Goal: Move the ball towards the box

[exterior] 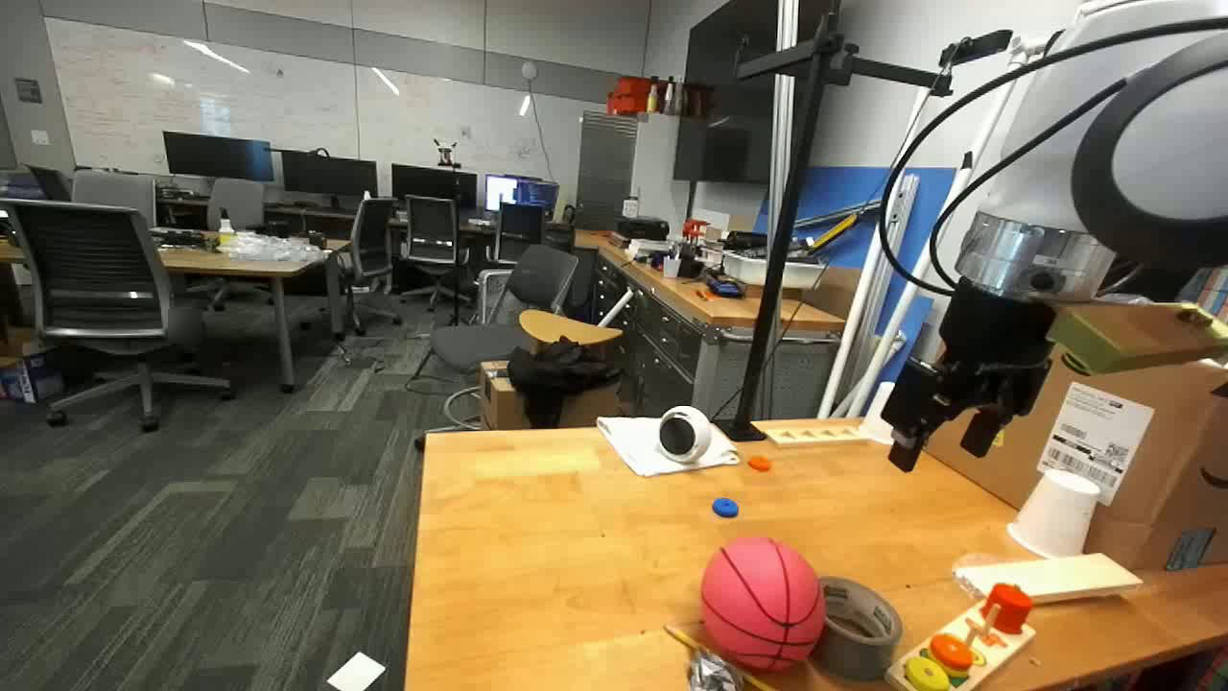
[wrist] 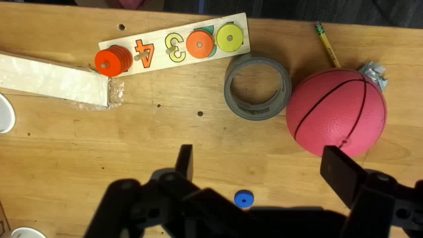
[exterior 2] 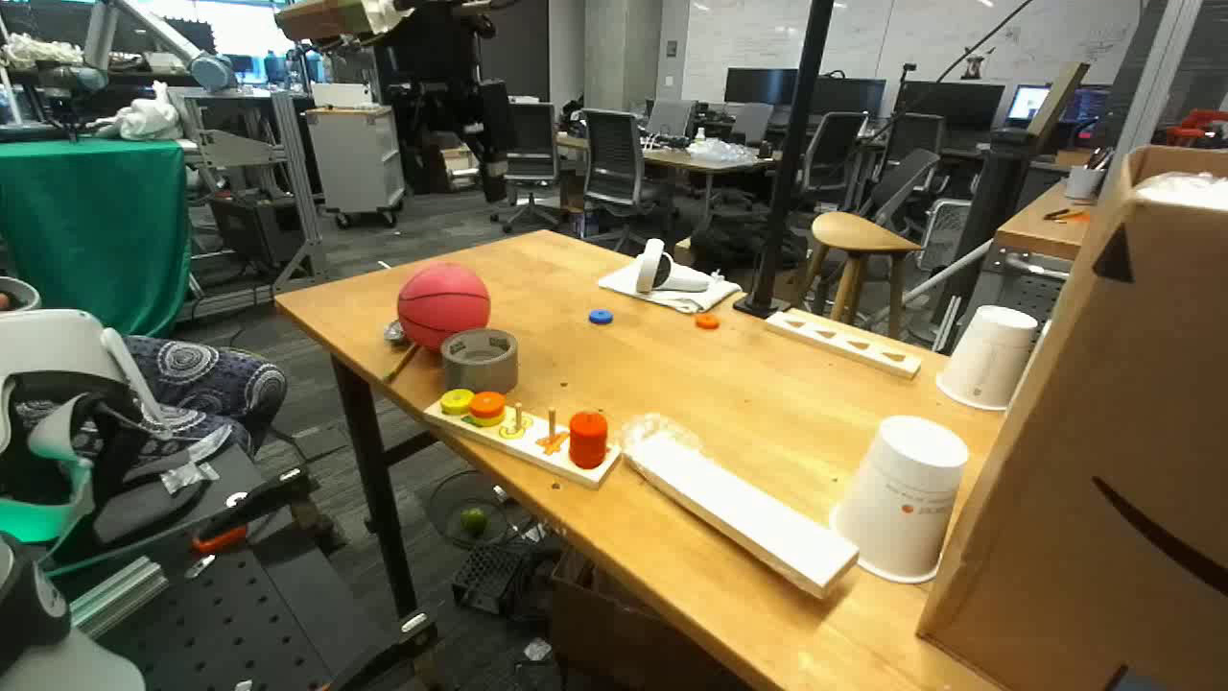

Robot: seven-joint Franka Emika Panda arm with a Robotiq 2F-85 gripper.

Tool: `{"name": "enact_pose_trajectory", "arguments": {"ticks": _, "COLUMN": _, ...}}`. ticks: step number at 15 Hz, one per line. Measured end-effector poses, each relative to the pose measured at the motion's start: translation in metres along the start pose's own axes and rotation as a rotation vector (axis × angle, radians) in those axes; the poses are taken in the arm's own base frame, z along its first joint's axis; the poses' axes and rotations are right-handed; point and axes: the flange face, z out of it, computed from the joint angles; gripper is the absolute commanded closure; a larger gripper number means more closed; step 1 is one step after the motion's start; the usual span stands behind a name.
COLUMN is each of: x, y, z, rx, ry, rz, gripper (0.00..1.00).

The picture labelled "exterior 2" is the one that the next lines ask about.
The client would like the pink rubber ball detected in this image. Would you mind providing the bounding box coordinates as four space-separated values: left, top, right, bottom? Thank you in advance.
397 260 494 356

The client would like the brown cardboard box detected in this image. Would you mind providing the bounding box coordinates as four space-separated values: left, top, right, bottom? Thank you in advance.
545 579 742 691

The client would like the large cardboard box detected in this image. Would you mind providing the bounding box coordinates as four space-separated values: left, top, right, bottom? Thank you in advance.
914 141 1228 691

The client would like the white paper sheet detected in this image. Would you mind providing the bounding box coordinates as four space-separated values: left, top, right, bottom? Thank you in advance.
594 259 744 319

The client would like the wooden peg toy board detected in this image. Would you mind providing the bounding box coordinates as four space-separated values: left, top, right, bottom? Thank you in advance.
424 387 626 492

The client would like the grey mesh office chair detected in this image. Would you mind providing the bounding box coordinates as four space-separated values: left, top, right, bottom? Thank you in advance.
581 106 649 243

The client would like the long white flat board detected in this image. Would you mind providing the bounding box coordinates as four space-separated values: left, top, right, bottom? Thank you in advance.
621 417 863 604

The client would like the yellow pencil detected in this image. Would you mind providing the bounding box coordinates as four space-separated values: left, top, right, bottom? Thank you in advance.
384 342 428 387

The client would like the wooden strip with holes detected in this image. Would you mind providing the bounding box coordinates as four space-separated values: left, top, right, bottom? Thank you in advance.
765 307 925 380

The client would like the black metal pole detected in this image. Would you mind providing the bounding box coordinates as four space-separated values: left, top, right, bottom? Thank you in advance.
744 0 836 319

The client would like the round wooden stool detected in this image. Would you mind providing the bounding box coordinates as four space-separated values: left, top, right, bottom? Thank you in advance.
799 209 920 326

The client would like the black table leg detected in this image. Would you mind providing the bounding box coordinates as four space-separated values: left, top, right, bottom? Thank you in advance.
325 356 438 644

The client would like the white wheeled cart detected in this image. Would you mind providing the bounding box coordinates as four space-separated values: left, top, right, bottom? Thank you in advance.
302 104 407 232

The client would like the white paper cup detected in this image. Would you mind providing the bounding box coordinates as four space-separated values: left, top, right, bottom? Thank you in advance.
934 302 1043 413
829 410 975 588

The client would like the person in dark clothes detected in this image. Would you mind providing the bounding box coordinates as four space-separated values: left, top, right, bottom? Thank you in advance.
118 334 292 454

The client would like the grey metal shelf rack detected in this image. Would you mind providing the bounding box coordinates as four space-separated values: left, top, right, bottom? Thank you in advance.
190 90 332 302

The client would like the black computer monitor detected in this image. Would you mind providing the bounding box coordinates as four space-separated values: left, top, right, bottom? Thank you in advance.
897 77 1008 129

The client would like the wooden office desk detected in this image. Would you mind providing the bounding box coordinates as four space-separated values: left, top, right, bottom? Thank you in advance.
993 177 1106 264

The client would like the laptop with blue screen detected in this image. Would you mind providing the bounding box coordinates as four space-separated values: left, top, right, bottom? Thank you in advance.
1006 83 1112 129

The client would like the green cloth cover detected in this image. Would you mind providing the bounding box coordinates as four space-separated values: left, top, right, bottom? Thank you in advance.
0 136 194 337

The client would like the white green plastic device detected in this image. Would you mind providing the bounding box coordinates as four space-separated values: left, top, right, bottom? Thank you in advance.
0 274 168 553

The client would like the white foam packing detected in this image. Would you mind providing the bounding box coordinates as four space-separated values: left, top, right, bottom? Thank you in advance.
1130 169 1228 216

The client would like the grey duct tape roll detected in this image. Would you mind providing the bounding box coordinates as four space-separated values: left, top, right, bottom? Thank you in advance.
438 326 521 394

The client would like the orange ring block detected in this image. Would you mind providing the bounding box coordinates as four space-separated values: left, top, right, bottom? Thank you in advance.
465 387 511 428

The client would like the orange handled tool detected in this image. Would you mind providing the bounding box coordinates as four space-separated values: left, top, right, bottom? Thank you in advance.
190 522 251 557

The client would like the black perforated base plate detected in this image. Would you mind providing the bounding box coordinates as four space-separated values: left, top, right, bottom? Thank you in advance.
93 444 438 691

